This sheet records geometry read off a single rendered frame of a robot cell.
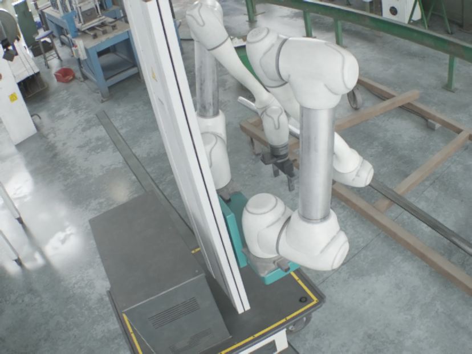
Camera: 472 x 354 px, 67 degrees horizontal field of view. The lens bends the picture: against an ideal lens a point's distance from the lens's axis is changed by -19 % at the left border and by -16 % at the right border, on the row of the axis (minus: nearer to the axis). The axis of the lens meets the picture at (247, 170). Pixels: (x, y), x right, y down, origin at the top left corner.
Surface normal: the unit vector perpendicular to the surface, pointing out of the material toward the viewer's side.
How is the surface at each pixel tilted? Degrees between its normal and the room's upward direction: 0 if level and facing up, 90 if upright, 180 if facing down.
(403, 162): 0
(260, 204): 7
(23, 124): 90
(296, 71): 84
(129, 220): 0
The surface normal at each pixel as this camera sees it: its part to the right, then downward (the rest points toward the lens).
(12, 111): 0.59, 0.43
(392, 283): -0.15, -0.77
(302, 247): -0.58, 0.40
